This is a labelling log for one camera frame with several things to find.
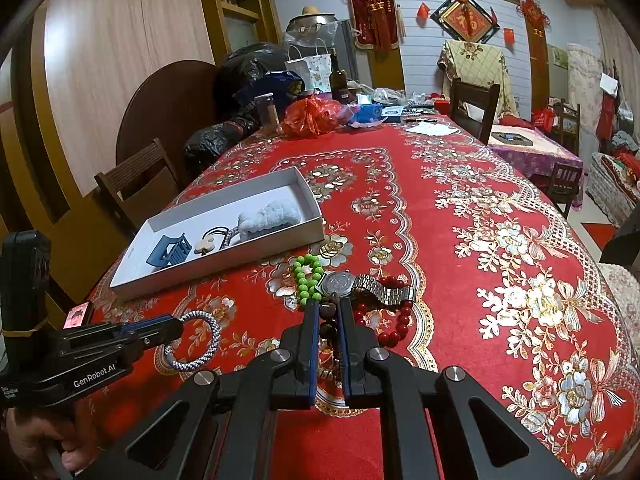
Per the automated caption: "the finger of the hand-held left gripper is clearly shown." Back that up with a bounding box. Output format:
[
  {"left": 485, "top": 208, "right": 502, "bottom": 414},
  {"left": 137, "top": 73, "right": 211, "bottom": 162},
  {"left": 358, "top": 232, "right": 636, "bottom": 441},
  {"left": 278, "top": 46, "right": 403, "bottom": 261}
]
[
  {"left": 130, "top": 316, "right": 186, "bottom": 357},
  {"left": 120, "top": 314, "right": 177, "bottom": 337}
]

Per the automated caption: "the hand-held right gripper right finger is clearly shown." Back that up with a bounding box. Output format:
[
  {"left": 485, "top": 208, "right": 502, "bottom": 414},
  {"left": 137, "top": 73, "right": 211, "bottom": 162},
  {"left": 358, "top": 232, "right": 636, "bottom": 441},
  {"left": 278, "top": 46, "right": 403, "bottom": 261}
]
[{"left": 338, "top": 300, "right": 576, "bottom": 480}]

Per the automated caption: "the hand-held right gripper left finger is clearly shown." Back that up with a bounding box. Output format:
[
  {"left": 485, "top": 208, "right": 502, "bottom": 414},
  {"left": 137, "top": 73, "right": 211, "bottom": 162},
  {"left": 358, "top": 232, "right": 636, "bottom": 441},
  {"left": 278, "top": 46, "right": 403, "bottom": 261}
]
[{"left": 92, "top": 301, "right": 322, "bottom": 480}]

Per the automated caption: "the dark brown bead bracelet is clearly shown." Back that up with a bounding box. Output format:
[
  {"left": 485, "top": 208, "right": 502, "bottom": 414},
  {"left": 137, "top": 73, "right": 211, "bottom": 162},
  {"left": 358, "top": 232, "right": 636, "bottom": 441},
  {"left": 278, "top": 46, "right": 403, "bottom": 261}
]
[{"left": 317, "top": 297, "right": 351, "bottom": 361}]

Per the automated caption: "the blue hair claw clip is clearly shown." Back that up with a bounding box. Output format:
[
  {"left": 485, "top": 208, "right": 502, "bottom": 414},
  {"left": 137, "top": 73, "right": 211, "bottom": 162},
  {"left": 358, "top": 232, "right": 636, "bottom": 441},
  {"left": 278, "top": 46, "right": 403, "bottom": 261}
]
[{"left": 146, "top": 232, "right": 193, "bottom": 271}]

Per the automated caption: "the mouse-shaped brown hair tie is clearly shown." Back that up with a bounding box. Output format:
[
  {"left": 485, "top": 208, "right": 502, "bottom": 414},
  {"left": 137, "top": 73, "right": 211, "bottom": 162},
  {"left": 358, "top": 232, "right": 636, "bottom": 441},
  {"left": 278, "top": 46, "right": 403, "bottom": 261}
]
[{"left": 194, "top": 225, "right": 236, "bottom": 256}]

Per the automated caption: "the white cardboard box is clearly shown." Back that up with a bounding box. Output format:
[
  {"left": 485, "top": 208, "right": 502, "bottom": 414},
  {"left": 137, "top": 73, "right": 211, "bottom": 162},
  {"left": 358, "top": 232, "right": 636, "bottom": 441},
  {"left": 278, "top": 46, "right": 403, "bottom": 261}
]
[{"left": 109, "top": 166, "right": 326, "bottom": 301}]

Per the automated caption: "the grey fluffy scrunchie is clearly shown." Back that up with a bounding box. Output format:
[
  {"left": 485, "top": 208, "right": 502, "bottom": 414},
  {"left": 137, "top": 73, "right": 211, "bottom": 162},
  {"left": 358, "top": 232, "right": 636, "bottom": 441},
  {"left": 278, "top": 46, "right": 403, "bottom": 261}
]
[{"left": 237, "top": 199, "right": 302, "bottom": 236}]

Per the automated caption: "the person's left hand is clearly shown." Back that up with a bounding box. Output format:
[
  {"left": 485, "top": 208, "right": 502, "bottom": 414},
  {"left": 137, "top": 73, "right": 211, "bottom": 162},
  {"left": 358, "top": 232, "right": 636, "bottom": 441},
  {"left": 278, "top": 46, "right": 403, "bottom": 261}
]
[{"left": 0, "top": 406, "right": 97, "bottom": 479}]

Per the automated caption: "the metal wrist watch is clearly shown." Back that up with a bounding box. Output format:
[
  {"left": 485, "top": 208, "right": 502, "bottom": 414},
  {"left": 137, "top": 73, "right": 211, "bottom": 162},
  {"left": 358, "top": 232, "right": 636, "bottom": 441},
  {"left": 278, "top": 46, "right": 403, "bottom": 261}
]
[{"left": 320, "top": 271, "right": 416, "bottom": 308}]

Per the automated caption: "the red floral tablecloth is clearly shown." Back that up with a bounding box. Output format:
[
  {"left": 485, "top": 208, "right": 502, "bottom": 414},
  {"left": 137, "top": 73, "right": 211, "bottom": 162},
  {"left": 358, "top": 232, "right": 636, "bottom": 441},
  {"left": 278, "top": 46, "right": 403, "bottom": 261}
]
[{"left": 87, "top": 122, "right": 640, "bottom": 480}]

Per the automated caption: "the light wooden chair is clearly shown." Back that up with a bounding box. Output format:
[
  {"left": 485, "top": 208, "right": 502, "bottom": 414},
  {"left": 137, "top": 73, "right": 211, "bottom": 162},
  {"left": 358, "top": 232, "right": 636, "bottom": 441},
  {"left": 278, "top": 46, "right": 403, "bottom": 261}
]
[{"left": 94, "top": 138, "right": 183, "bottom": 233}]

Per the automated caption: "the black plastic bag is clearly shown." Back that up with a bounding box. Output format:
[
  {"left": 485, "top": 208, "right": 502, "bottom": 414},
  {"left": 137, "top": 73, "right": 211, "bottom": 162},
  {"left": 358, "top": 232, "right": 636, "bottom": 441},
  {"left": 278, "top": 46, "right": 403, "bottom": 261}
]
[
  {"left": 183, "top": 110, "right": 263, "bottom": 173},
  {"left": 214, "top": 44, "right": 293, "bottom": 121}
]

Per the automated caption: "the round wooden tabletop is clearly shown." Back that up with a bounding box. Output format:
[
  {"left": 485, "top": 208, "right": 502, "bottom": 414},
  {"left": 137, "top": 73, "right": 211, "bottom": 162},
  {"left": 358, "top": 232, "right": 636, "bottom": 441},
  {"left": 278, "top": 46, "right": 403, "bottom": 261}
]
[{"left": 116, "top": 60, "right": 226, "bottom": 181}]

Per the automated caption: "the red plastic bag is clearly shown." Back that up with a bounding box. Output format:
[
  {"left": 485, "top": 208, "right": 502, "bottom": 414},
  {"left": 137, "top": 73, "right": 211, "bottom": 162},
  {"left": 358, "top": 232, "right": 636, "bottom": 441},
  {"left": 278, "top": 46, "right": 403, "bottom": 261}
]
[{"left": 281, "top": 97, "right": 347, "bottom": 139}]

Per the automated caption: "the blue plastic packaging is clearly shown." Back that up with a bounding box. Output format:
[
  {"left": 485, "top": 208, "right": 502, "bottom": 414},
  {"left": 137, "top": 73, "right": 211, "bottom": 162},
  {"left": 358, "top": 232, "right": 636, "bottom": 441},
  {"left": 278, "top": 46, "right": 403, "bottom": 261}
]
[{"left": 346, "top": 101, "right": 387, "bottom": 129}]

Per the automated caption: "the white paper sheet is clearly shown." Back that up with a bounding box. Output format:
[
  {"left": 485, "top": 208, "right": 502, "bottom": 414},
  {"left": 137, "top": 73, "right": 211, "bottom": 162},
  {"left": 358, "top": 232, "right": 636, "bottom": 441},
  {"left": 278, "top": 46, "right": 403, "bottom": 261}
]
[{"left": 404, "top": 121, "right": 459, "bottom": 137}]

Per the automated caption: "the glass jar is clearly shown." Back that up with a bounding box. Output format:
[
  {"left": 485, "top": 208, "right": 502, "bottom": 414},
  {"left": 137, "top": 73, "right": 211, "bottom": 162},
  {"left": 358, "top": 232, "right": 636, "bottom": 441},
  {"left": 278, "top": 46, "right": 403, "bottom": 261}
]
[{"left": 256, "top": 94, "right": 281, "bottom": 130}]

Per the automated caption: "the black tray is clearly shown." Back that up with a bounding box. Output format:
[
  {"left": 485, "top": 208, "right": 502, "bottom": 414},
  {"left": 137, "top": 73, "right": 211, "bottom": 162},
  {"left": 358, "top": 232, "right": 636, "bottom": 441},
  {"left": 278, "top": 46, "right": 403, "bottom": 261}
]
[{"left": 491, "top": 131, "right": 537, "bottom": 148}]

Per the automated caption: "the blue bag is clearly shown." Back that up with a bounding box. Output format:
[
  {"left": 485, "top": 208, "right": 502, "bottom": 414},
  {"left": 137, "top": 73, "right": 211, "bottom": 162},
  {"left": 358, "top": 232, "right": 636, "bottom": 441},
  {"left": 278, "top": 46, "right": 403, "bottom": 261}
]
[{"left": 234, "top": 71, "right": 307, "bottom": 108}]

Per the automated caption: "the dark glass bottle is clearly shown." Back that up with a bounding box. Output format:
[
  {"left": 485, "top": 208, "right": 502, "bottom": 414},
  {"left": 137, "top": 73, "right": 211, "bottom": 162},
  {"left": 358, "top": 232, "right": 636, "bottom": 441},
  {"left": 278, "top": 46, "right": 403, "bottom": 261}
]
[{"left": 329, "top": 49, "right": 352, "bottom": 103}]

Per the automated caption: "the small dark wooden chair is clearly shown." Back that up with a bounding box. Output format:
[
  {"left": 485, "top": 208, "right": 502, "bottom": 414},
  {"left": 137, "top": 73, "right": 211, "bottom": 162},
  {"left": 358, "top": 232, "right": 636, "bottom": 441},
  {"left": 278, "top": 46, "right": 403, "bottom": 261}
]
[{"left": 547, "top": 162, "right": 584, "bottom": 220}]

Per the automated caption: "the white paper gift bag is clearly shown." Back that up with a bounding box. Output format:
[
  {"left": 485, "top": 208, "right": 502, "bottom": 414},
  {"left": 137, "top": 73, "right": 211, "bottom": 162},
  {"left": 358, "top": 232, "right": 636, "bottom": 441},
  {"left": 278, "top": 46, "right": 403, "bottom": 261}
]
[{"left": 284, "top": 45, "right": 337, "bottom": 95}]

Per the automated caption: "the purple tablecloth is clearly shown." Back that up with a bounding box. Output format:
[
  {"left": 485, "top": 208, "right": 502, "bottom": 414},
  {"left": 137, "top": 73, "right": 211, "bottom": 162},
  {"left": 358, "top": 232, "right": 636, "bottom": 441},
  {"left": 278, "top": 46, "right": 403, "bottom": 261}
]
[{"left": 487, "top": 126, "right": 585, "bottom": 208}]

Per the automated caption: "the wooden wardrobe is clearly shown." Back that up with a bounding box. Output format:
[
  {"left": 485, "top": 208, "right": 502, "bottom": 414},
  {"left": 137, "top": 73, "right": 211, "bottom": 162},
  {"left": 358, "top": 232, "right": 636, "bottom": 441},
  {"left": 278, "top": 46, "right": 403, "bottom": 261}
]
[{"left": 30, "top": 0, "right": 281, "bottom": 241}]

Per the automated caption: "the red gift bag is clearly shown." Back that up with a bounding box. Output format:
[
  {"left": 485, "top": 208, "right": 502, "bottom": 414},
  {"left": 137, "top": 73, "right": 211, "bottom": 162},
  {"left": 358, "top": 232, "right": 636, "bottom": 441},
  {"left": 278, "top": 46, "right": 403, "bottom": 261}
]
[{"left": 530, "top": 107, "right": 558, "bottom": 133}]

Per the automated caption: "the floral covered sofa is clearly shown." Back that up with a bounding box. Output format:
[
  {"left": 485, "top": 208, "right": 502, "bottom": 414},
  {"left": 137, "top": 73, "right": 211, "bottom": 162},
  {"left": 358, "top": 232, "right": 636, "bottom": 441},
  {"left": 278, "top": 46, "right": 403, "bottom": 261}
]
[{"left": 585, "top": 152, "right": 640, "bottom": 228}]

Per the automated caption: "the beige floral draped cloth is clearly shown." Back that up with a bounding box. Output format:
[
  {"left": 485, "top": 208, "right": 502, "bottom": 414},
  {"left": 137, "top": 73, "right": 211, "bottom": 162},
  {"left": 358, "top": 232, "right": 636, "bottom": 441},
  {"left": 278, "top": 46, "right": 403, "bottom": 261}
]
[{"left": 436, "top": 40, "right": 520, "bottom": 120}]

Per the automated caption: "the brown wooden chair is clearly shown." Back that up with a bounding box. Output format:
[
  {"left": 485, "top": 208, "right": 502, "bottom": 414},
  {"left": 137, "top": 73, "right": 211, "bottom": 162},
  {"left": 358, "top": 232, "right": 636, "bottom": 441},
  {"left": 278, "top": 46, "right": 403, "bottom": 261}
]
[{"left": 551, "top": 99, "right": 582, "bottom": 157}]

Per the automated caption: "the metal basin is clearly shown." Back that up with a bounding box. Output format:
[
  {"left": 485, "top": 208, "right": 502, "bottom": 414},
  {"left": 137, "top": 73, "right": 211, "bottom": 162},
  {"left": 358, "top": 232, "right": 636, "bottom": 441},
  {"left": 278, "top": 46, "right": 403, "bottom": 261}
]
[{"left": 286, "top": 10, "right": 341, "bottom": 36}]

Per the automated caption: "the large red knot decoration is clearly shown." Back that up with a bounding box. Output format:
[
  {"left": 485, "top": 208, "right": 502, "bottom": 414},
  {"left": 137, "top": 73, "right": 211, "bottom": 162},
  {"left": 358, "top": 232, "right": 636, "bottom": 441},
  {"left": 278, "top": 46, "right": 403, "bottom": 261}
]
[{"left": 344, "top": 0, "right": 402, "bottom": 52}]

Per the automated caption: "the red cloth bag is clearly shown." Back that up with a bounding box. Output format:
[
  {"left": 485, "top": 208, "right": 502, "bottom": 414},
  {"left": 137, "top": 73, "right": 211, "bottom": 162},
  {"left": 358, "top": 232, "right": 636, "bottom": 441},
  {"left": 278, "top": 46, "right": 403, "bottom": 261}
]
[{"left": 595, "top": 72, "right": 621, "bottom": 141}]

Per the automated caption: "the beige curtain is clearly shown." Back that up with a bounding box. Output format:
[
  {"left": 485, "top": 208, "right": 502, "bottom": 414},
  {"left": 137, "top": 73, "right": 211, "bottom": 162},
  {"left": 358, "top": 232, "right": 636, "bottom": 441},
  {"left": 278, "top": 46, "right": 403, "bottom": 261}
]
[{"left": 595, "top": 5, "right": 640, "bottom": 111}]

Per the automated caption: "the dark red bead bracelet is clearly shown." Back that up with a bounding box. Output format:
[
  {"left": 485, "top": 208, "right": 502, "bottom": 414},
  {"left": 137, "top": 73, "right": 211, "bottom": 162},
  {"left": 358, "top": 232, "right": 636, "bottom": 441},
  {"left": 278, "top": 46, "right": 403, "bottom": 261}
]
[{"left": 350, "top": 274, "right": 416, "bottom": 348}]

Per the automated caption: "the green bead bracelet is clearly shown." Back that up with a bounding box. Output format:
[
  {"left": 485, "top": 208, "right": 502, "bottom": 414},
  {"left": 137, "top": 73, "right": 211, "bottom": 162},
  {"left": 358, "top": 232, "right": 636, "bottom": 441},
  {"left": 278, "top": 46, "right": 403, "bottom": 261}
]
[{"left": 292, "top": 254, "right": 326, "bottom": 308}]

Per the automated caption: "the framed diamond wall decoration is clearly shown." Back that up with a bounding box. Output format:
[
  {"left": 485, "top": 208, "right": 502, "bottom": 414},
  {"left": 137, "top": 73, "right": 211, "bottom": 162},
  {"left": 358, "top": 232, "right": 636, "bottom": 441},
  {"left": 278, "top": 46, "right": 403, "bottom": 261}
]
[{"left": 431, "top": 0, "right": 501, "bottom": 42}]

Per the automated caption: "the red knot wall ornament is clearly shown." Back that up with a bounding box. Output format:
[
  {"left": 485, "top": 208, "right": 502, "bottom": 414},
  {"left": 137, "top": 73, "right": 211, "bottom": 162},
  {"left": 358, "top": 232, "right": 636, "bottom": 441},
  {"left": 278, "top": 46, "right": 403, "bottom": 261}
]
[{"left": 519, "top": 0, "right": 551, "bottom": 37}]

